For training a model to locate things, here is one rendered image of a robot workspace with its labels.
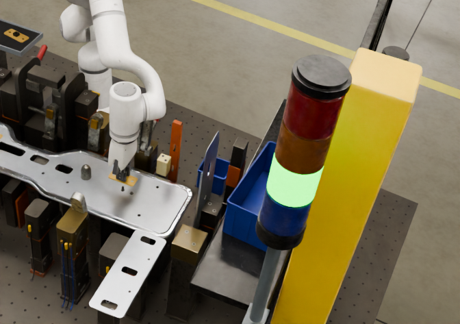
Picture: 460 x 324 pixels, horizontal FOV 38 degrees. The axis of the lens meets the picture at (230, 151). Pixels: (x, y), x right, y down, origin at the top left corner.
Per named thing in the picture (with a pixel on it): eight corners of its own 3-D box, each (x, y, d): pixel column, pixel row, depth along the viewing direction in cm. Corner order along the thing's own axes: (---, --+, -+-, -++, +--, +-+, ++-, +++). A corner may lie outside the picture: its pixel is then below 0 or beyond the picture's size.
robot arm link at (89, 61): (76, 56, 255) (70, 2, 239) (124, 51, 260) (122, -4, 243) (81, 76, 247) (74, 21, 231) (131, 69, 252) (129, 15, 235)
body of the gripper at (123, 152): (120, 117, 196) (120, 145, 203) (103, 138, 188) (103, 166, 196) (144, 125, 194) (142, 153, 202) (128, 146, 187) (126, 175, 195)
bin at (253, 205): (220, 231, 197) (225, 201, 188) (262, 169, 218) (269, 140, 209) (271, 255, 193) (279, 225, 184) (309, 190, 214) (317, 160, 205)
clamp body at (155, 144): (129, 222, 238) (132, 148, 214) (141, 203, 245) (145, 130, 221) (146, 228, 237) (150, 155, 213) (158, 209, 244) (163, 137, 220)
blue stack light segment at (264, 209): (252, 227, 96) (259, 197, 92) (267, 195, 101) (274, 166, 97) (298, 243, 95) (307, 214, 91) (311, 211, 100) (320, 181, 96)
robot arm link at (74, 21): (107, 44, 247) (61, 48, 243) (101, 12, 248) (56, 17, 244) (117, -10, 199) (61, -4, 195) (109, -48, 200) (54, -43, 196)
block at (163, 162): (150, 235, 235) (157, 159, 210) (155, 228, 237) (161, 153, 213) (160, 238, 234) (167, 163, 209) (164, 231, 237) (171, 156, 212)
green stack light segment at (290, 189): (259, 197, 92) (267, 165, 88) (274, 166, 97) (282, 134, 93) (307, 214, 91) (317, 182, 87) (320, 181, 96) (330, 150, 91)
